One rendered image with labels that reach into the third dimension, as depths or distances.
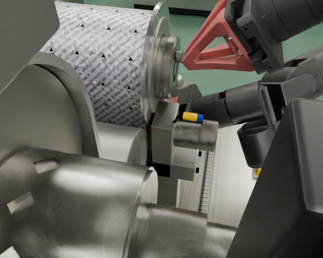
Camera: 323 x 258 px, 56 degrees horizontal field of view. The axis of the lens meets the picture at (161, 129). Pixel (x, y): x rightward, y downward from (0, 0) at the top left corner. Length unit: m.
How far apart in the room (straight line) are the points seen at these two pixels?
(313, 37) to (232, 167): 2.67
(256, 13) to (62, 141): 0.20
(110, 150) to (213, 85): 2.13
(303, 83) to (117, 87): 0.28
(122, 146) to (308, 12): 0.21
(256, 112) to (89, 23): 0.26
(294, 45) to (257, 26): 2.81
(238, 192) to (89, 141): 0.51
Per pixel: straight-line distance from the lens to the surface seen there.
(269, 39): 0.30
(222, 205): 0.66
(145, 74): 0.31
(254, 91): 0.45
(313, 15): 0.30
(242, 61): 0.32
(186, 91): 0.51
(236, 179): 0.70
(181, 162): 0.42
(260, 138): 0.47
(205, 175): 0.70
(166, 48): 0.35
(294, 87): 0.48
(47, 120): 0.17
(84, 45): 0.34
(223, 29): 0.30
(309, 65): 0.50
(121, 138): 0.31
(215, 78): 2.48
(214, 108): 0.47
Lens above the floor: 1.47
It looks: 46 degrees down
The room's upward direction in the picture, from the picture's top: straight up
